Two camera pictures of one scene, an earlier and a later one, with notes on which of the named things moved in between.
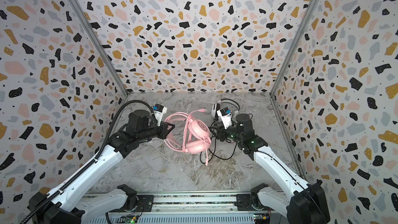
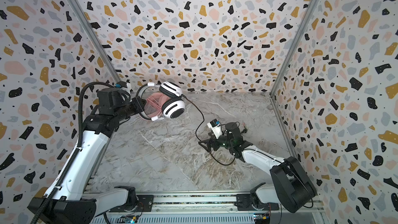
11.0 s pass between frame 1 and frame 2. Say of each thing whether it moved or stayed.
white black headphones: moved
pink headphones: moved
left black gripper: moved
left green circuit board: stayed
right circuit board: stayed
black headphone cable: moved
